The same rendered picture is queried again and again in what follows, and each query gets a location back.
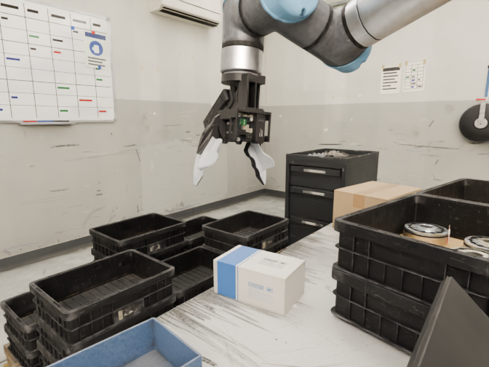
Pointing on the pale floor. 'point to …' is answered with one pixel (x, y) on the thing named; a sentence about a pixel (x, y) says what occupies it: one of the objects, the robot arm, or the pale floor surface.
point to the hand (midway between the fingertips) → (229, 186)
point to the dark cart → (321, 186)
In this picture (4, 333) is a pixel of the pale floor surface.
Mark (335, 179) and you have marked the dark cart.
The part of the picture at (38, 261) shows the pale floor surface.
